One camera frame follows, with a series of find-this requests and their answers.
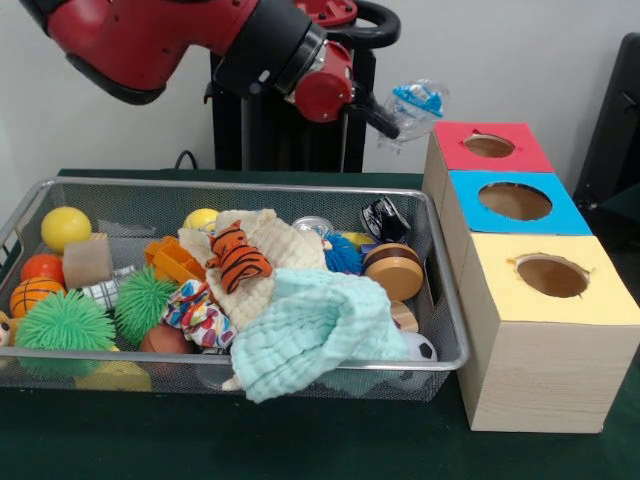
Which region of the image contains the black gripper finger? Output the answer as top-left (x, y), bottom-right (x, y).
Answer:
top-left (350, 92), bottom-right (402, 141)

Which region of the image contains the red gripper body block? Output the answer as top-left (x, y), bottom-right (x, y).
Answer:
top-left (292, 42), bottom-right (358, 124)

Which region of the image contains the clear plastic wrapper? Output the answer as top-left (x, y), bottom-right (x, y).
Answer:
top-left (378, 80), bottom-right (450, 153)

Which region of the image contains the cream yellow waffle cloth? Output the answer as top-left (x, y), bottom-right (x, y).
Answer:
top-left (178, 208), bottom-right (327, 331)

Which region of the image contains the orange striped tiger plush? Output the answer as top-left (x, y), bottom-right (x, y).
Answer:
top-left (207, 222), bottom-right (275, 294)

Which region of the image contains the mint green waffle cloth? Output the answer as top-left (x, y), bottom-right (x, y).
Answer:
top-left (230, 268), bottom-right (409, 403)

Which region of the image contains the green spiky rubber ball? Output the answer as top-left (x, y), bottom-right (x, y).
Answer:
top-left (13, 290), bottom-right (117, 351)

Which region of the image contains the wooden box with three holes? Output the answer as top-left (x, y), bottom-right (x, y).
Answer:
top-left (422, 120), bottom-right (640, 434)

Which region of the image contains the shallow clear mesh bin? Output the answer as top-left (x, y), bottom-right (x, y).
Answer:
top-left (0, 178), bottom-right (471, 403)

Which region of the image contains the brown wooden yo-yo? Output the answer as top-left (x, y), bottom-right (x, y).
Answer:
top-left (362, 243), bottom-right (425, 304)

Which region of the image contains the orange plastic toy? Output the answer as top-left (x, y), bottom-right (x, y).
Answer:
top-left (146, 237), bottom-right (209, 287)

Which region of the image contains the black upright panel stand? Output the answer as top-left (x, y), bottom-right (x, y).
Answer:
top-left (575, 33), bottom-right (640, 226)

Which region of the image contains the multicoloured patterned fabric ball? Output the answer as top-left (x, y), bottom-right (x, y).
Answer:
top-left (162, 280), bottom-right (237, 354)

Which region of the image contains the small green spiky ball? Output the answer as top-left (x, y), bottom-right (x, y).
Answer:
top-left (113, 268), bottom-right (179, 348)

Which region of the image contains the light wooden cube block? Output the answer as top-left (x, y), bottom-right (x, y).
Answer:
top-left (62, 235), bottom-right (114, 289)

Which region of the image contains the large yellow ball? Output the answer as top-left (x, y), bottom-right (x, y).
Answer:
top-left (41, 206), bottom-right (93, 253)

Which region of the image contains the dark green table cloth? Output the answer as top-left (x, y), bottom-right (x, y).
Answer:
top-left (0, 168), bottom-right (640, 480)

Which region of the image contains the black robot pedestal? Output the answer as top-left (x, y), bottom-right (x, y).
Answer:
top-left (205, 0), bottom-right (403, 173)

